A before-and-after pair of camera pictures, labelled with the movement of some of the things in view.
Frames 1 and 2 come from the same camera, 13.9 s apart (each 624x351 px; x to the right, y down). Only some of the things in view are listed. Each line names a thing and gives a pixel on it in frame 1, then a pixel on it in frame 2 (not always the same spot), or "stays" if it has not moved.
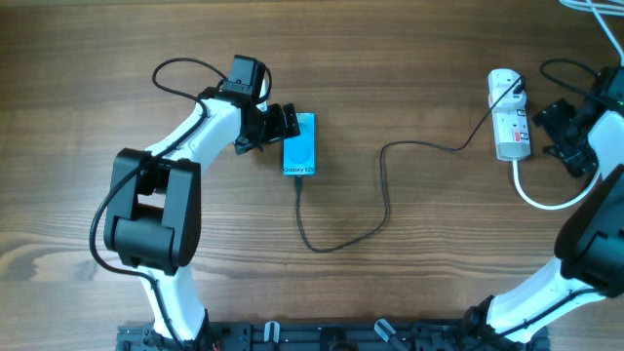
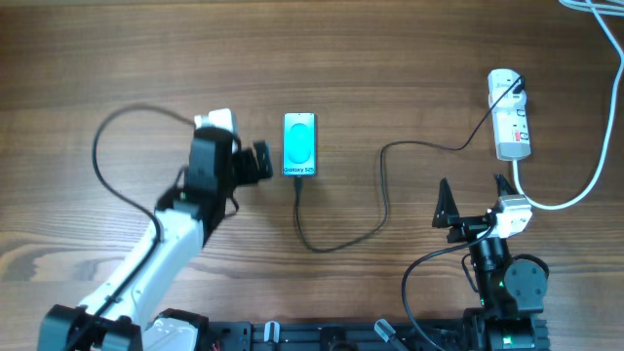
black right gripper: (578, 160) to (448, 214)
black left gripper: (277, 130) to (251, 171)
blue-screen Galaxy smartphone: (299, 152) stays
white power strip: (509, 117) stays
